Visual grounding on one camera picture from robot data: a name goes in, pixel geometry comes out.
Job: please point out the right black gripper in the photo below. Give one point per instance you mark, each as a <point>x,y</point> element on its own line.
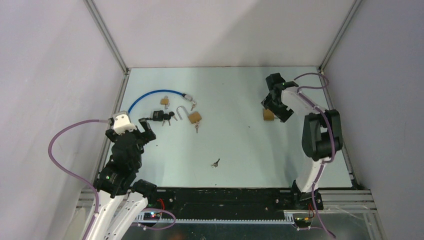
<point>282,113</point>

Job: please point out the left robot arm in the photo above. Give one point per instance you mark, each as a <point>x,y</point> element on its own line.
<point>120,198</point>

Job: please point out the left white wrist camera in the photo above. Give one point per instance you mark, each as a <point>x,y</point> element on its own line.
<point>122,123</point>

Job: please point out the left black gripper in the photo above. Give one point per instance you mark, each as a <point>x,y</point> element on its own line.
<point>148,135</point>

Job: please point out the small brass padlock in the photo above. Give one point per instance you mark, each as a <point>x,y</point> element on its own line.
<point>165,102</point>

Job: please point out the black padlock with keys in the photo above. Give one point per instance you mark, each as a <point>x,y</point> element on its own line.
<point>161,116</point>

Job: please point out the large brass padlock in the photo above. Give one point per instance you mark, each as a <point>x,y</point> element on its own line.
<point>268,115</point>

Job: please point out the keys on cable lock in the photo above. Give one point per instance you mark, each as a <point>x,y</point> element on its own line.
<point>194,104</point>

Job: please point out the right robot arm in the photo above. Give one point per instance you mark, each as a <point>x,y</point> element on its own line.
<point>321,138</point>

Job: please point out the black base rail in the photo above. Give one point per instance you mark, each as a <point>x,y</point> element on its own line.
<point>233,204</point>

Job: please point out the silver key pair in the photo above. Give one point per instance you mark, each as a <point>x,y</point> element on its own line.
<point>197,125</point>

